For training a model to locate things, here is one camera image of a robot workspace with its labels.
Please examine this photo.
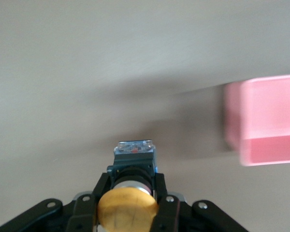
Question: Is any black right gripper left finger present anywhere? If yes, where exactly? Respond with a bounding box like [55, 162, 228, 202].
[67, 172, 112, 232]

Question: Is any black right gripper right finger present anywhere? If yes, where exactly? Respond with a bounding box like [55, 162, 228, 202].
[153, 173, 186, 232]

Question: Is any yellow mushroom push button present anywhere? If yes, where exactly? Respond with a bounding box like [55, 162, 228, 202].
[97, 139, 160, 232]

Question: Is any pink plastic box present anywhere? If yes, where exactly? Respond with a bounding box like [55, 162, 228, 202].
[223, 74, 290, 167]

